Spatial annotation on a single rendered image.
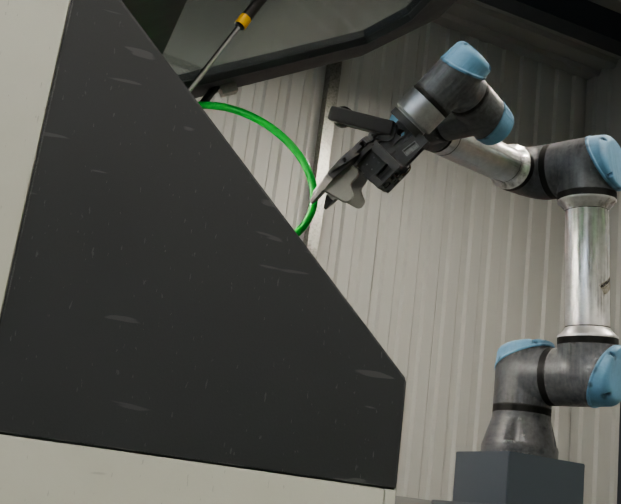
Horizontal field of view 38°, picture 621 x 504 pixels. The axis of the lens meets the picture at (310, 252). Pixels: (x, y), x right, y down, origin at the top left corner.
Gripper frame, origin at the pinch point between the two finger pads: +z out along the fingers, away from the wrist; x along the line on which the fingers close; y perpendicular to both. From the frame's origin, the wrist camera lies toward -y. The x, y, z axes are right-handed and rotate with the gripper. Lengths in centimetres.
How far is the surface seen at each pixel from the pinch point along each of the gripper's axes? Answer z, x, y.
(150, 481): 37, -39, 23
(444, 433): 174, 780, 21
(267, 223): 5.0, -24.2, 4.6
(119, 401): 33, -40, 12
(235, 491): 32, -32, 31
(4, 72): 14, -44, -31
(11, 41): 10, -43, -34
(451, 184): -7, 833, -167
